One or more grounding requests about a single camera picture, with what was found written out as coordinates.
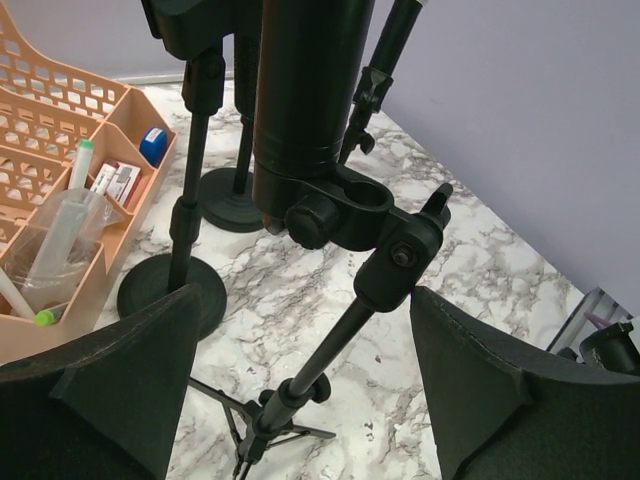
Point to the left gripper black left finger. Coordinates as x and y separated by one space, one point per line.
106 405

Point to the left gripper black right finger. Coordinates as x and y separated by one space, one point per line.
501 408

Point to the black microphone stand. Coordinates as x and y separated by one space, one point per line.
225 195
181 27
369 95

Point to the black microphone white band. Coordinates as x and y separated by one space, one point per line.
310 56

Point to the black microphone silver grille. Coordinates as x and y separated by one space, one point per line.
247 36

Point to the black microphone grey band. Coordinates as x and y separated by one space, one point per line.
395 34

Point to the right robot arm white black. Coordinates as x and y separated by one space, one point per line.
601 344

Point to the clear plastic bag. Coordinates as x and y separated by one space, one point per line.
53 253

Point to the red white small box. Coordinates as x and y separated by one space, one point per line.
118 180

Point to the green capped marker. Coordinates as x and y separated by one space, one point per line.
81 164

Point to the blue white eraser box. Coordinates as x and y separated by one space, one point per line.
153 145

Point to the peach plastic file organizer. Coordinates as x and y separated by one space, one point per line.
47 108

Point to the aluminium frame rail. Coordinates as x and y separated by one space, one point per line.
595 311

